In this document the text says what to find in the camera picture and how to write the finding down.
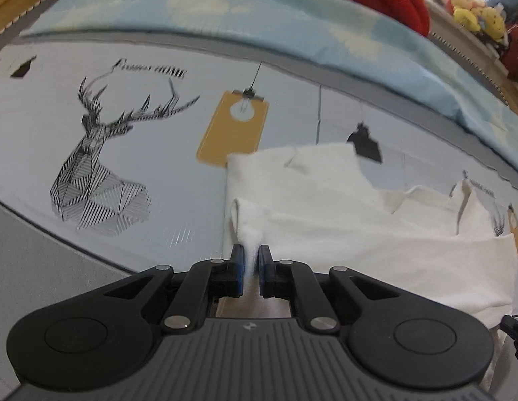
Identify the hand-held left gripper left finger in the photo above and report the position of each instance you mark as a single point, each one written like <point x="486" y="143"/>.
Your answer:
<point x="240" y="267"/>

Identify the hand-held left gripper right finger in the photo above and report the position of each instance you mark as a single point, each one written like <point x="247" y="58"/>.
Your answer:
<point x="264" y="267"/>

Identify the white long-sleeve shirt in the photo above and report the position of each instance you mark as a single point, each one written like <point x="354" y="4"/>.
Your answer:
<point x="367" y="238"/>

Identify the grey deer-print bed sheet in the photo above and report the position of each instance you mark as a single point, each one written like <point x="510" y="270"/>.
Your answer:
<point x="158" y="175"/>

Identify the light blue patterned blanket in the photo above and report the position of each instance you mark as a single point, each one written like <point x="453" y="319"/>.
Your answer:
<point x="242" y="4"/>

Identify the windowsill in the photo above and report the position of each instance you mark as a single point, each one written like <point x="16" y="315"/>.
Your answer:
<point x="459" y="44"/>

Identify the yellow-headed plush doll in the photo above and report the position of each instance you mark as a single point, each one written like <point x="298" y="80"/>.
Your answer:
<point x="493" y="21"/>

